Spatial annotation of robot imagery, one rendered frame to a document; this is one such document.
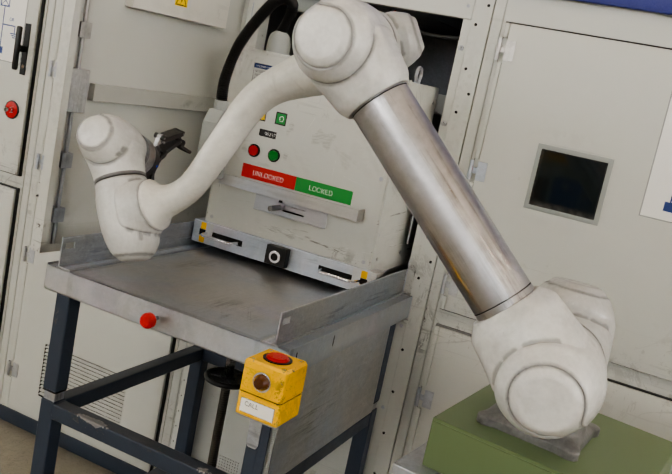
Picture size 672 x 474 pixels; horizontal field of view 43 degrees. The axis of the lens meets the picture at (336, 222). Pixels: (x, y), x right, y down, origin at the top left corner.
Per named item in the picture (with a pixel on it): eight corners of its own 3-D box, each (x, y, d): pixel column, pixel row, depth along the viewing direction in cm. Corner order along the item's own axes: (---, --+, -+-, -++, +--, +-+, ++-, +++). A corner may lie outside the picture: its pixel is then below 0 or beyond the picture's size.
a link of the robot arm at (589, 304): (594, 398, 155) (627, 285, 151) (590, 432, 138) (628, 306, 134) (507, 371, 159) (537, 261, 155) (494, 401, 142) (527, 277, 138)
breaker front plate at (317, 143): (365, 276, 206) (407, 82, 198) (202, 226, 225) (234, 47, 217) (367, 275, 207) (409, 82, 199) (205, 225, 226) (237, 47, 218)
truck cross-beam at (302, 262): (372, 297, 205) (377, 273, 204) (190, 239, 227) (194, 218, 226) (379, 294, 210) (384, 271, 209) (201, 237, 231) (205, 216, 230)
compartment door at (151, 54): (21, 245, 197) (66, -79, 185) (197, 230, 251) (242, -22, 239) (40, 253, 194) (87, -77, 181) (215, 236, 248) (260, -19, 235)
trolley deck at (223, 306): (284, 379, 161) (290, 350, 160) (43, 288, 186) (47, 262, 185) (408, 317, 222) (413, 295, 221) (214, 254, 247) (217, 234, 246)
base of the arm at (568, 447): (605, 428, 158) (613, 400, 157) (575, 463, 138) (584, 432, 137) (513, 392, 166) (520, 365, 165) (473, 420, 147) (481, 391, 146)
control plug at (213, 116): (208, 180, 211) (220, 111, 208) (192, 175, 213) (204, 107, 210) (225, 179, 218) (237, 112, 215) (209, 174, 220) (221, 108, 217)
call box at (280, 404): (274, 430, 136) (286, 371, 134) (233, 413, 139) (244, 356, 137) (298, 416, 143) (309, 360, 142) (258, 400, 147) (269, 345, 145)
